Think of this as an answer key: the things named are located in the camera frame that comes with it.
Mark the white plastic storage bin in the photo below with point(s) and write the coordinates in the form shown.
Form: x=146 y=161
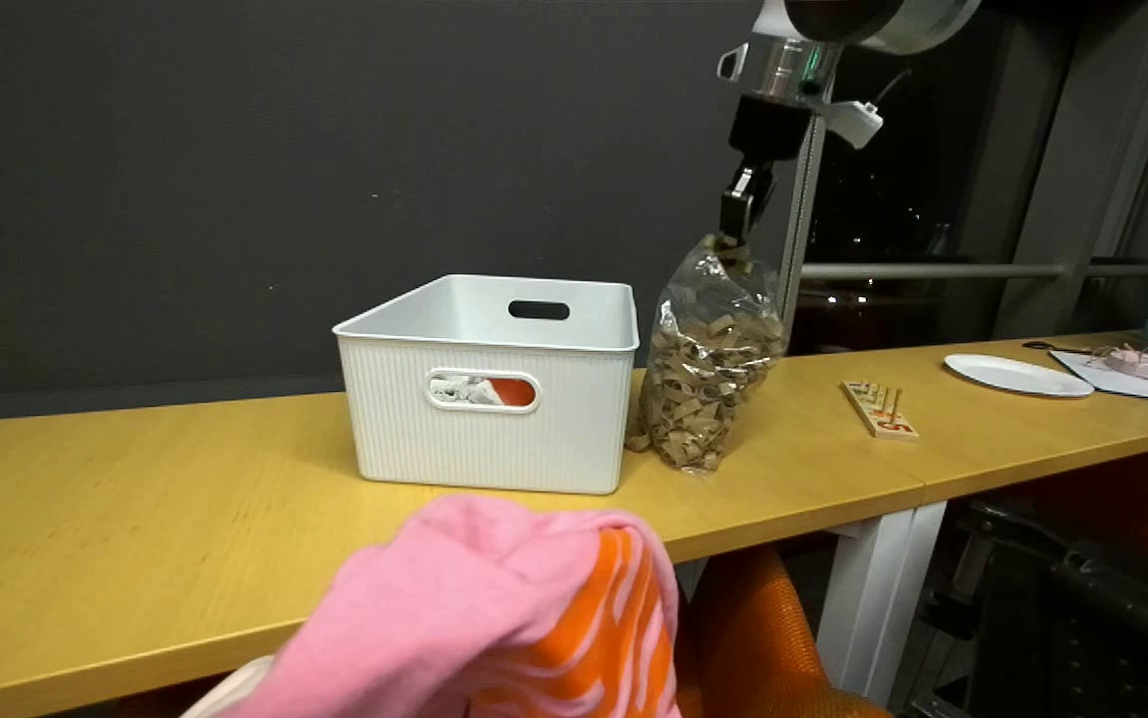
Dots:
x=497 y=443

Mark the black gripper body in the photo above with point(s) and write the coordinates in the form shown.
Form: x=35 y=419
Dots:
x=768 y=132

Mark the grey wrist camera bar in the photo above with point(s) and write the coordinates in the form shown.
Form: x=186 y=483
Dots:
x=856 y=122

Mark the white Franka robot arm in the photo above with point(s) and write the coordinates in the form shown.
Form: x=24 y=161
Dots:
x=917 y=23

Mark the white paper sheet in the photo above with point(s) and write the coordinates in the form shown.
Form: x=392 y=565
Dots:
x=1132 y=386

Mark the white table leg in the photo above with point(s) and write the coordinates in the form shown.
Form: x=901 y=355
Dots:
x=873 y=598

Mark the white orange packet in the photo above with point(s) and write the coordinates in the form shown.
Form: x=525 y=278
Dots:
x=480 y=394

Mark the grey window rail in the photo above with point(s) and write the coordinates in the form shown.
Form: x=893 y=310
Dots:
x=945 y=270

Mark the white plate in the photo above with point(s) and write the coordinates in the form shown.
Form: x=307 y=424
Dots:
x=1014 y=376

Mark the pink orange cloth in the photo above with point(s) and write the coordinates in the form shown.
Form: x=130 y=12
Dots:
x=466 y=612

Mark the orange chair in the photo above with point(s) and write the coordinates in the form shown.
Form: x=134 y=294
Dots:
x=756 y=638

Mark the white fabric item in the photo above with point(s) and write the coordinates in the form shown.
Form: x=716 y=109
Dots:
x=231 y=687

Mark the black robot cart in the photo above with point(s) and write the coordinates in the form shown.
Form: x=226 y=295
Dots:
x=1076 y=625

